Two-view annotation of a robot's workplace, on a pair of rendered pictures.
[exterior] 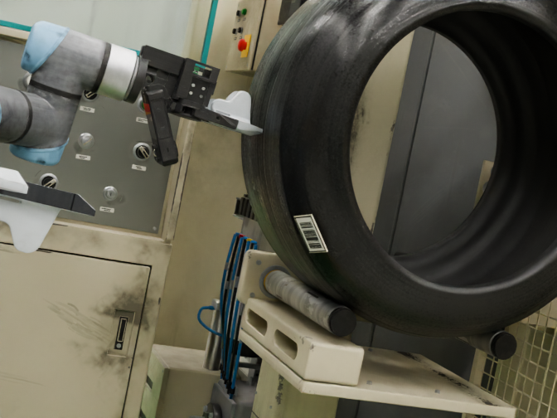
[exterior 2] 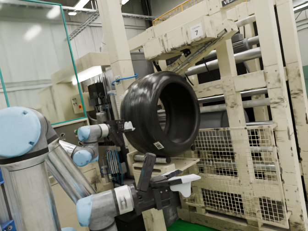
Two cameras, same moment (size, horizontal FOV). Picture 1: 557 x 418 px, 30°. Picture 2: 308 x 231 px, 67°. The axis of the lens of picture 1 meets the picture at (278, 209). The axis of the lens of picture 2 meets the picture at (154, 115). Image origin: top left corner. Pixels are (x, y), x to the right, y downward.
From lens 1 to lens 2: 0.62 m
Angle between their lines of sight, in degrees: 25
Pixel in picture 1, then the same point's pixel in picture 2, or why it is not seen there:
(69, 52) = (93, 131)
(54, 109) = (95, 146)
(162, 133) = (118, 139)
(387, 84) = not seen: hidden behind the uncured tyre
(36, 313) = not seen: hidden behind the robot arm
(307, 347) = (165, 169)
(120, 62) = (104, 128)
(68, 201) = (177, 172)
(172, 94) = (116, 129)
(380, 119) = not seen: hidden behind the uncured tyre
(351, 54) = (151, 103)
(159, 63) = (111, 123)
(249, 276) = (130, 159)
